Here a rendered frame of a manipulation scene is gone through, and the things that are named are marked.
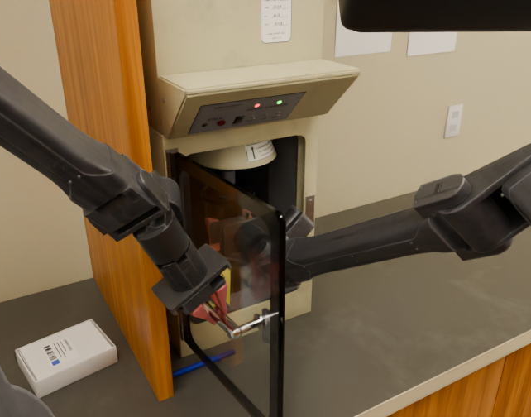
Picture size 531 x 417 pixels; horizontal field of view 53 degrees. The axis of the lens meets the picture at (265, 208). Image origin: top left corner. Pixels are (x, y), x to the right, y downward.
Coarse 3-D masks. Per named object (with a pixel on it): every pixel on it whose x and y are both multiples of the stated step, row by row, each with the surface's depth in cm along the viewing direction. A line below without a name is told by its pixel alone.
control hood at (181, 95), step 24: (192, 72) 87; (216, 72) 87; (240, 72) 87; (264, 72) 87; (288, 72) 87; (312, 72) 87; (336, 72) 88; (360, 72) 91; (168, 96) 82; (192, 96) 77; (216, 96) 79; (240, 96) 82; (264, 96) 85; (312, 96) 92; (336, 96) 95; (168, 120) 85; (192, 120) 84
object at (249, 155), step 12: (252, 144) 102; (264, 144) 104; (192, 156) 106; (204, 156) 102; (216, 156) 101; (228, 156) 101; (240, 156) 101; (252, 156) 102; (264, 156) 103; (216, 168) 101; (228, 168) 101; (240, 168) 101
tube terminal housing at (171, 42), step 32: (160, 0) 81; (192, 0) 83; (224, 0) 86; (256, 0) 88; (320, 0) 95; (160, 32) 83; (192, 32) 85; (224, 32) 88; (256, 32) 91; (320, 32) 97; (160, 64) 84; (192, 64) 87; (224, 64) 90; (256, 64) 93; (160, 128) 89; (256, 128) 98; (288, 128) 101; (160, 160) 92; (192, 352) 110
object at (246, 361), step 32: (192, 160) 84; (192, 192) 86; (224, 192) 77; (192, 224) 89; (224, 224) 79; (256, 224) 72; (224, 256) 82; (256, 256) 74; (256, 288) 76; (192, 320) 100; (224, 352) 91; (256, 352) 81; (224, 384) 94; (256, 384) 84; (256, 416) 87
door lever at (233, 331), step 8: (208, 304) 80; (208, 312) 79; (216, 312) 78; (216, 320) 78; (224, 320) 77; (256, 320) 77; (224, 328) 76; (232, 328) 75; (240, 328) 75; (248, 328) 76; (232, 336) 75; (240, 336) 75
